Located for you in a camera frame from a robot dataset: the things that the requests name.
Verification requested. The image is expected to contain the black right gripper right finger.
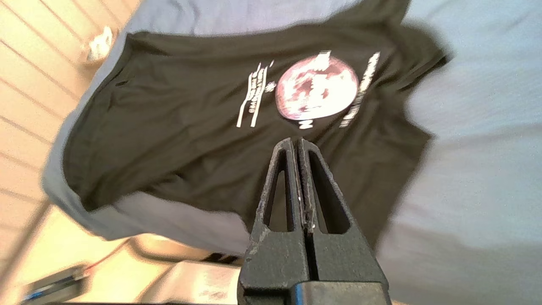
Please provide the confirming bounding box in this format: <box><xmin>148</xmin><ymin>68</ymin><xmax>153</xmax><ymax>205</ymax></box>
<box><xmin>298</xmin><ymin>138</ymin><xmax>387</xmax><ymax>285</ymax></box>

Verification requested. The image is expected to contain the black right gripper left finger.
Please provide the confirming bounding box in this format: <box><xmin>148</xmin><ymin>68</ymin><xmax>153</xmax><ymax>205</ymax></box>
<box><xmin>238</xmin><ymin>138</ymin><xmax>312</xmax><ymax>304</ymax></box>

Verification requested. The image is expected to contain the black moon print t-shirt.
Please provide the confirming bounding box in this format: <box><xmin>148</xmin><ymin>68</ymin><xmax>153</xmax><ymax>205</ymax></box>
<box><xmin>63</xmin><ymin>0</ymin><xmax>449</xmax><ymax>250</ymax></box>

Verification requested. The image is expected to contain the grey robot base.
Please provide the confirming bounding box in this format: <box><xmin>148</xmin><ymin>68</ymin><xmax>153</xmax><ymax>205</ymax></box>
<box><xmin>140</xmin><ymin>261</ymin><xmax>243</xmax><ymax>305</ymax></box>

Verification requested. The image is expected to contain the blue bed sheet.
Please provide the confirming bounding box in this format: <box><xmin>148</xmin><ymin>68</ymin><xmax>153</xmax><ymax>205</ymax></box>
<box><xmin>41</xmin><ymin>0</ymin><xmax>542</xmax><ymax>305</ymax></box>

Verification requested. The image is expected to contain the black power adapter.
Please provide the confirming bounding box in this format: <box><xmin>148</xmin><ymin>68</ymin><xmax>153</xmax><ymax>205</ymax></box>
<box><xmin>19</xmin><ymin>265</ymin><xmax>91</xmax><ymax>305</ymax></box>

